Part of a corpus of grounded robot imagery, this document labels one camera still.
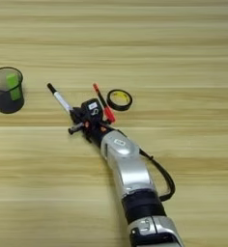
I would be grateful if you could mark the black mesh pen cup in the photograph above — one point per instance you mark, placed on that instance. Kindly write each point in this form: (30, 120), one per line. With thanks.
(6, 106)

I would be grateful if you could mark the white marker black cap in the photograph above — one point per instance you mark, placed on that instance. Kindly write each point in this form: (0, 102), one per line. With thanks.
(62, 101)

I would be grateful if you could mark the black tape roll yellow core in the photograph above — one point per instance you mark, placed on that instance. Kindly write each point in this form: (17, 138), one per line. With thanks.
(119, 108)

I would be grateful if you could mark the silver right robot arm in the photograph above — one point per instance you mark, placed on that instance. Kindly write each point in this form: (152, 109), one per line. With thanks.
(132, 170)

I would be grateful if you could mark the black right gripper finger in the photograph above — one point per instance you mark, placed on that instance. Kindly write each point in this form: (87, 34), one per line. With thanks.
(79, 114)
(73, 119)

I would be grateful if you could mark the small black box white label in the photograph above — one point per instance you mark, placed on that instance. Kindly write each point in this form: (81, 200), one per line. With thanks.
(88, 114)

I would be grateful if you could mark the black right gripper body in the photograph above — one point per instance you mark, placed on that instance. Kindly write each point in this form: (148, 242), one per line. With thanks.
(93, 130)

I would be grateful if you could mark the green rectangular block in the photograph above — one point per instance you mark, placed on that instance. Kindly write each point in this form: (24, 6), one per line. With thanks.
(14, 90)

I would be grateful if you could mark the thin black pen red cap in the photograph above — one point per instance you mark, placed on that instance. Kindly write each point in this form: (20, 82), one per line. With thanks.
(109, 115)

